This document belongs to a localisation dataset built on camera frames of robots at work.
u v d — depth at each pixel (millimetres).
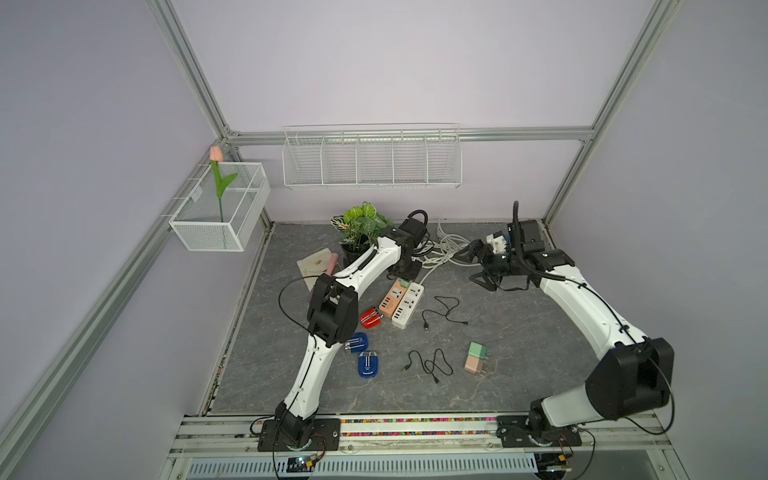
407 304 938
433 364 846
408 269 850
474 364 826
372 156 983
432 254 1095
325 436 738
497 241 783
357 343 868
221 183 839
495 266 716
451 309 962
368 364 825
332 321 576
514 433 732
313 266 1082
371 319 913
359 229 827
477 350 853
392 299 962
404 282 988
